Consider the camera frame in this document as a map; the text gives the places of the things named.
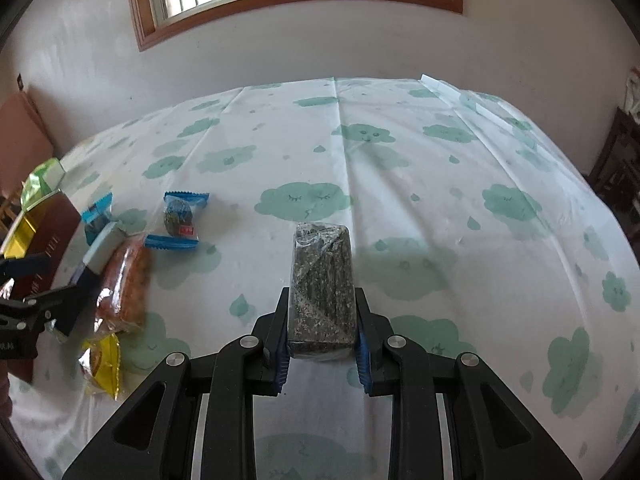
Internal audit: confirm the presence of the yellow snack packet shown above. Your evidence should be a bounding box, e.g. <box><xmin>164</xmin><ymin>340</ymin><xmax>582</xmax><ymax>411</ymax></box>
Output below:
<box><xmin>77</xmin><ymin>332</ymin><xmax>122</xmax><ymax>401</ymax></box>

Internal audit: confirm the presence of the navy and white snack packet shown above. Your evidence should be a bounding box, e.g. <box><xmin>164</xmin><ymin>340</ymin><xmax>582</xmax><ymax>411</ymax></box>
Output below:
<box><xmin>65</xmin><ymin>221</ymin><xmax>128</xmax><ymax>321</ymax></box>

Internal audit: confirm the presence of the narrow peanut brittle packet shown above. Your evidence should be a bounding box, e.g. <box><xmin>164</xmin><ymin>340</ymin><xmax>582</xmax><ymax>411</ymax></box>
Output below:
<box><xmin>95</xmin><ymin>234</ymin><xmax>153</xmax><ymax>336</ymax></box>

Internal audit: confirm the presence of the small blue candy wrapper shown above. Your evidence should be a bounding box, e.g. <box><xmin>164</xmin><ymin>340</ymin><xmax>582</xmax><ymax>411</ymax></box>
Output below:
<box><xmin>81</xmin><ymin>192</ymin><xmax>115</xmax><ymax>246</ymax></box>

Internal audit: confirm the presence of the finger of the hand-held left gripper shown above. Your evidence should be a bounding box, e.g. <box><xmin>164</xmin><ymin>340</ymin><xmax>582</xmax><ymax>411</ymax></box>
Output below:
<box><xmin>0</xmin><ymin>254</ymin><xmax>51</xmax><ymax>286</ymax></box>
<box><xmin>22</xmin><ymin>270</ymin><xmax>103</xmax><ymax>343</ymax></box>

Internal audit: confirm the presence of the green tissue pack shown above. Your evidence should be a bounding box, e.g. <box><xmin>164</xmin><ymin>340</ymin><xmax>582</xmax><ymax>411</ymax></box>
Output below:
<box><xmin>20</xmin><ymin>157</ymin><xmax>67</xmax><ymax>211</ymax></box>

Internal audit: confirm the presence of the white object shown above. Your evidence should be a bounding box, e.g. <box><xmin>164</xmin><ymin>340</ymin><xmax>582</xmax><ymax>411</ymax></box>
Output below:
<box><xmin>626</xmin><ymin>66</ymin><xmax>640</xmax><ymax>123</ymax></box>

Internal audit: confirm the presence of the light wooden chair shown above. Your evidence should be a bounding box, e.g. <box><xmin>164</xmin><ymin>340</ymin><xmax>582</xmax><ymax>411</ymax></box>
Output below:
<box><xmin>0</xmin><ymin>195</ymin><xmax>23</xmax><ymax>233</ymax></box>

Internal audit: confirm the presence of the blue-wrapped dark ball snack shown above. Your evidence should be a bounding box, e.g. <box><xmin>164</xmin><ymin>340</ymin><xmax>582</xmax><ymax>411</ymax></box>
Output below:
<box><xmin>144</xmin><ymin>191</ymin><xmax>210</xmax><ymax>251</ymax></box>

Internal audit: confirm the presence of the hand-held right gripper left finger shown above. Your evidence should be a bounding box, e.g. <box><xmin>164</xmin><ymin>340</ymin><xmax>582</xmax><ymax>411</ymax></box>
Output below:
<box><xmin>62</xmin><ymin>286</ymin><xmax>292</xmax><ymax>480</ymax></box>

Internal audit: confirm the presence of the brown gold-lined tin box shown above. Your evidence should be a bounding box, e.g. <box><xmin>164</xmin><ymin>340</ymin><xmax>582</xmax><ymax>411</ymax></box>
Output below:
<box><xmin>0</xmin><ymin>187</ymin><xmax>83</xmax><ymax>386</ymax></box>

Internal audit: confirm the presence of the dark sesame bar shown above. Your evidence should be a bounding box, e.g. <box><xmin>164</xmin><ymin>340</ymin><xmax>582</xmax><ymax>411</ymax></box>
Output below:
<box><xmin>286</xmin><ymin>221</ymin><xmax>358</xmax><ymax>361</ymax></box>

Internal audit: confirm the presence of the dark wooden furniture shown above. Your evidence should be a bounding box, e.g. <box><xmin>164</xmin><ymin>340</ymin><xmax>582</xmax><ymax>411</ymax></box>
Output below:
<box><xmin>587</xmin><ymin>107</ymin><xmax>640</xmax><ymax>241</ymax></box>

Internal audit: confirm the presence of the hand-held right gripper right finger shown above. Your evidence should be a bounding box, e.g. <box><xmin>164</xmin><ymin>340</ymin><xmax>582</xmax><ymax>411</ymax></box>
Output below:
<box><xmin>351</xmin><ymin>287</ymin><xmax>583</xmax><ymax>480</ymax></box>

